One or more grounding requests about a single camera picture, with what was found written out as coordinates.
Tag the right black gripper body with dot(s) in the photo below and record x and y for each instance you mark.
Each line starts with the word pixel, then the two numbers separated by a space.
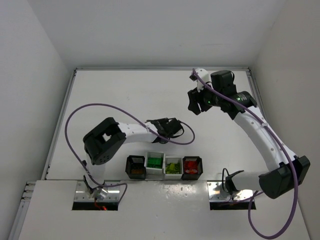
pixel 198 99

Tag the lime curved lego brick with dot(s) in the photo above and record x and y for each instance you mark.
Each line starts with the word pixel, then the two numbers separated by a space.
pixel 170 168

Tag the long green lego brick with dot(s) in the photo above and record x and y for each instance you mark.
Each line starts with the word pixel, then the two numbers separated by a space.
pixel 152 162

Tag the tan lego plate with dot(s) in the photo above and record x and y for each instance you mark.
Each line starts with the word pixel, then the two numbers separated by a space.
pixel 137 171

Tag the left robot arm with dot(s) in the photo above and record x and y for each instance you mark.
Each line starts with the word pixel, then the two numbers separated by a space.
pixel 104 140

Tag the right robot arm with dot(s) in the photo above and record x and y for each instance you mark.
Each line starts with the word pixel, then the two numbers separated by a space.
pixel 285 168

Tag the right white bin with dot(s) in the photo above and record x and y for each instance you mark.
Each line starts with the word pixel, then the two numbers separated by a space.
pixel 168 160

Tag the white bin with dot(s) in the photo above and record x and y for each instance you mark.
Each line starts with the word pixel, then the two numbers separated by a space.
pixel 158 170
pixel 168 160

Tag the far right black bin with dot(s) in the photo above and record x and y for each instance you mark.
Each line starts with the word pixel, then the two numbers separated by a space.
pixel 191 177

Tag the black bin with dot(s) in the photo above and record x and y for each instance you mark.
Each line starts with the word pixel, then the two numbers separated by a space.
pixel 135 167
pixel 191 177

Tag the left white bin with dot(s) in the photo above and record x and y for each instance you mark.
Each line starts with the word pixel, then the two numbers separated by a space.
pixel 158 170

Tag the far left black bin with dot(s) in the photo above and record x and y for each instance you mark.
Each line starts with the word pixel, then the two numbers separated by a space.
pixel 135 167

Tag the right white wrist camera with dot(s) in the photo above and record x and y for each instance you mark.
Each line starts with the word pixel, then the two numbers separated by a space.
pixel 200 76

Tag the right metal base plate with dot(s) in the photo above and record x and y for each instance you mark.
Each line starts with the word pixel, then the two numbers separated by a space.
pixel 216 194

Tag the metal base plate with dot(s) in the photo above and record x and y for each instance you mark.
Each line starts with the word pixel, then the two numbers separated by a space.
pixel 106 195
pixel 216 194

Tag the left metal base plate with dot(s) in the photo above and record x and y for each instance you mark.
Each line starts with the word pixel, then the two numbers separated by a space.
pixel 106 195

